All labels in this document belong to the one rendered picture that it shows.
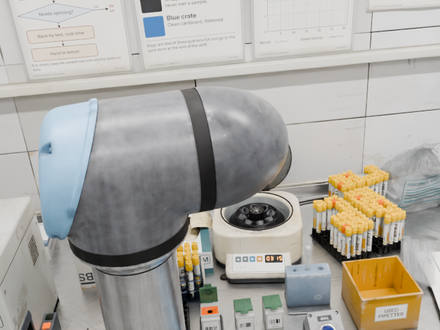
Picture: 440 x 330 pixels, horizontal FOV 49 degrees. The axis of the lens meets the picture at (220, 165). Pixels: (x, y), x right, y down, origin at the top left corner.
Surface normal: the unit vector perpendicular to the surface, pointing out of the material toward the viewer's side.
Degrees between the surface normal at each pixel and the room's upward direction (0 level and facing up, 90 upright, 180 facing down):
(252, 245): 90
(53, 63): 92
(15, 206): 0
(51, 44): 92
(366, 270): 90
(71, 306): 0
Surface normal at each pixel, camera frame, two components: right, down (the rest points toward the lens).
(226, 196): 0.27, 0.75
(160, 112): 0.05, -0.63
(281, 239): -0.05, 0.44
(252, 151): 0.62, 0.09
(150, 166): 0.22, 0.18
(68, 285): -0.07, -0.90
